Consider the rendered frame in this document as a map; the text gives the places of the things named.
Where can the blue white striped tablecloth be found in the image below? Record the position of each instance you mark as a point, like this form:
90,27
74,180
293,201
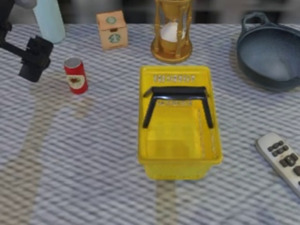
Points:
93,152

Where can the red can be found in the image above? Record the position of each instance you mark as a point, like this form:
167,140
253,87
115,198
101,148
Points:
76,77

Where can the grey remote control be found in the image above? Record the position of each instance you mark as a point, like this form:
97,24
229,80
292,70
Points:
281,157

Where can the light blue bottle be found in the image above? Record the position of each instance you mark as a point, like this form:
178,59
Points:
50,21

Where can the golden hourglass with white sand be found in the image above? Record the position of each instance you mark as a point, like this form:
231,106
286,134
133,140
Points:
172,35

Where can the dark blue cooking pot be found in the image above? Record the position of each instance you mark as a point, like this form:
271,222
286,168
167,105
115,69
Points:
269,54

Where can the brown cardboard box green logo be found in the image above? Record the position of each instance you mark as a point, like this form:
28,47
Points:
113,30

